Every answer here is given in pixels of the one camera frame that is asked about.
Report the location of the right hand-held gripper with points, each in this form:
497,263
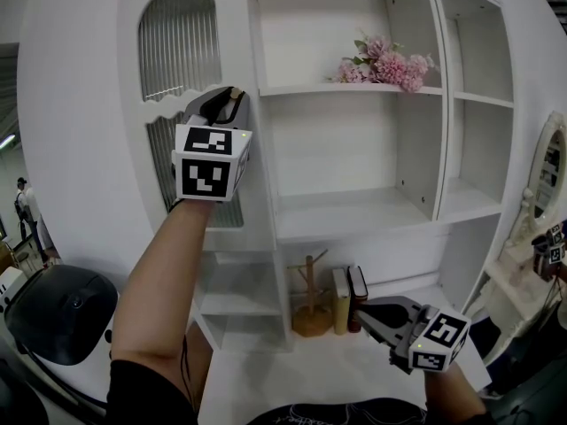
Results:
436,339

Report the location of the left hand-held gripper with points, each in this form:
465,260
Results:
204,177

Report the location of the wooden cabinet door knob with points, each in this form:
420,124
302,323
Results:
238,91

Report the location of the white cabinet door ribbed glass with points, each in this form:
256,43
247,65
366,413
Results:
179,38

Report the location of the person's left forearm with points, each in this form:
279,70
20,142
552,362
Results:
159,290

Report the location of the person's right forearm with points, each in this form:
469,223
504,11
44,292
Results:
452,396

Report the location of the white open shelf cabinet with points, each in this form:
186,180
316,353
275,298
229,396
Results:
345,149

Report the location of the dark red hardcover book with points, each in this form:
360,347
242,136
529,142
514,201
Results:
358,290

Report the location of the cream hardcover book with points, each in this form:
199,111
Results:
340,299

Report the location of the wooden mug tree stand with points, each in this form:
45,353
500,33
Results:
312,299

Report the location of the white ornate vanity table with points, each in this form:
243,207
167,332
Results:
514,290

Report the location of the pink artificial flower bunch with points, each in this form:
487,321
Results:
390,64

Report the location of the white ornate oval mirror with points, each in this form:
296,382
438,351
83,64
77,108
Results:
547,175

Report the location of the fluorescent ceiling light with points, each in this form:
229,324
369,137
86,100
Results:
6,141

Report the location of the person's black shirt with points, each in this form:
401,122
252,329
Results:
142,392

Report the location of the black domed device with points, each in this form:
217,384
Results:
62,312

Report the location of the white rounded panda-print base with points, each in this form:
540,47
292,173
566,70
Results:
88,374

